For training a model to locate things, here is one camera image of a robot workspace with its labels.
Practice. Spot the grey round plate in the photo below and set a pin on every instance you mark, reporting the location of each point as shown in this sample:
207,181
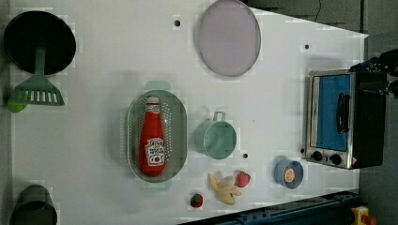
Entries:
229,38

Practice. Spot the plush peeled banana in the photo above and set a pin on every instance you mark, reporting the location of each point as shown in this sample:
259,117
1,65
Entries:
225,188

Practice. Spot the silver toaster oven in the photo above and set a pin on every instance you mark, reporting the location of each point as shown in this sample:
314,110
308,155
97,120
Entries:
345,119

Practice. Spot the black cylindrical container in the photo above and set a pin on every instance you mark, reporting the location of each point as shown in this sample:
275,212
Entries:
34,207

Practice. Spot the small plush strawberry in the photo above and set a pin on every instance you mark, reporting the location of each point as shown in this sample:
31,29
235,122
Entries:
196,200

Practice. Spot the green slotted spatula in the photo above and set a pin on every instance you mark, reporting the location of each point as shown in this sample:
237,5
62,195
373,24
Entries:
37,90

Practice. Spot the large plush strawberry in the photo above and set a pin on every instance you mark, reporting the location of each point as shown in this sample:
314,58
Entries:
242,180

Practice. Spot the teal metal cup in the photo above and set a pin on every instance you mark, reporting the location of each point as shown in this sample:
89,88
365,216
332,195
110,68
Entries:
216,137

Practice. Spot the black round container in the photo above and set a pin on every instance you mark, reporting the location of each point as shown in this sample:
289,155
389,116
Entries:
24,32

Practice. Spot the blue bowl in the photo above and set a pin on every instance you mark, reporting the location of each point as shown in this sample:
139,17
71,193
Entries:
279,170

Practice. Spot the red plush ketchup bottle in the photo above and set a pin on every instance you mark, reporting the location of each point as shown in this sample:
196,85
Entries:
152,151

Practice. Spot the orange slice toy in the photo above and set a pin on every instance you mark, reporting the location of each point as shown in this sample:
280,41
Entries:
289,175

